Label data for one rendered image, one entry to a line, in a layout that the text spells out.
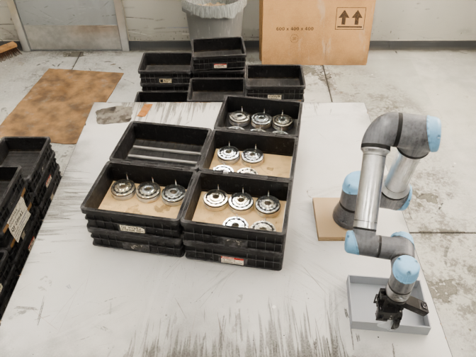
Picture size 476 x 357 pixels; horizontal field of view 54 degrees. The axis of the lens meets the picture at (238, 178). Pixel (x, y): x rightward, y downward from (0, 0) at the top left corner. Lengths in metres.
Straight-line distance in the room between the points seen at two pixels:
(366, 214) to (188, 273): 0.75
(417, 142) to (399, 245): 0.34
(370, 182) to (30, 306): 1.31
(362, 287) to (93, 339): 1.01
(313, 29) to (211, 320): 3.37
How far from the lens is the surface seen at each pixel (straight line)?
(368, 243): 1.58
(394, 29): 5.07
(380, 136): 1.60
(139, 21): 4.92
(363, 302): 1.88
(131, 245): 1.98
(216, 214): 1.93
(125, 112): 2.79
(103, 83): 4.53
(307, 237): 2.04
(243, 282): 1.87
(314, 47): 4.67
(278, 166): 2.15
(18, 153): 3.25
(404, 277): 1.52
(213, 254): 1.90
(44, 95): 4.52
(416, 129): 1.61
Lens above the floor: 2.23
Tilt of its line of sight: 42 degrees down
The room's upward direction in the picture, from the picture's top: straight up
